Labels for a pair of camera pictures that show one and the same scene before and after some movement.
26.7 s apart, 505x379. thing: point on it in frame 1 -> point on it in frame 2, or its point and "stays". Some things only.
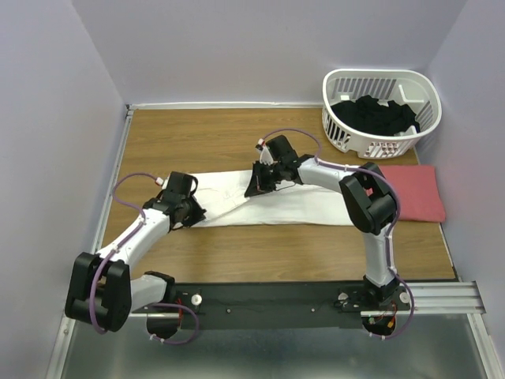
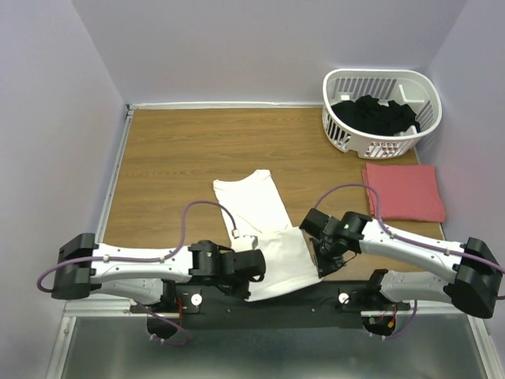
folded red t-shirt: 419,195 stays
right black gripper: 256,185 -> 326,265
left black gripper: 198,215 -> 240,291
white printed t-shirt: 222,197 -> 256,219
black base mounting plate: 274,305 stays
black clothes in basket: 367,115 stays
